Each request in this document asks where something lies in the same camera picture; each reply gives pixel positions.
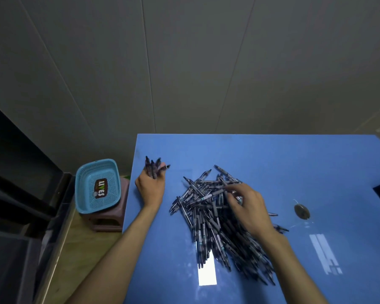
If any person's right hand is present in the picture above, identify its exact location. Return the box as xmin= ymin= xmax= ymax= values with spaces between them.
xmin=224 ymin=182 xmax=284 ymax=241

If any person's left hand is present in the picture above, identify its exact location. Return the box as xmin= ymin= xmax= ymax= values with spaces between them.
xmin=135 ymin=163 xmax=167 ymax=209

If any pile of grey pens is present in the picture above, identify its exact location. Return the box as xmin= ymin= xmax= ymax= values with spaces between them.
xmin=168 ymin=164 xmax=289 ymax=286

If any person's left forearm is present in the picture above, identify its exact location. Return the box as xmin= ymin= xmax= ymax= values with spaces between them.
xmin=65 ymin=202 xmax=162 ymax=304

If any person's right forearm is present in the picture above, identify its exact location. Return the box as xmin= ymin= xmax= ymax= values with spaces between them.
xmin=264 ymin=232 xmax=328 ymax=304

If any small round metal disc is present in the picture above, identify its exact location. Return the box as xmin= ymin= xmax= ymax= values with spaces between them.
xmin=293 ymin=199 xmax=312 ymax=221

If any brown plastic stool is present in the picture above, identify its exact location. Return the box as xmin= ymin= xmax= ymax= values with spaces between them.
xmin=82 ymin=177 xmax=130 ymax=232

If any blue plastic basket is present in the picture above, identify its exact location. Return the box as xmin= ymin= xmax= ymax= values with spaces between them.
xmin=74 ymin=158 xmax=122 ymax=215

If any blue table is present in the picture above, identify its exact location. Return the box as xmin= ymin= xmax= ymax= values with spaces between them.
xmin=122 ymin=133 xmax=380 ymax=304

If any black shelf unit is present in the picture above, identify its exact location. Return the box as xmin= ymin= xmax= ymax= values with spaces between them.
xmin=0 ymin=98 xmax=76 ymax=304

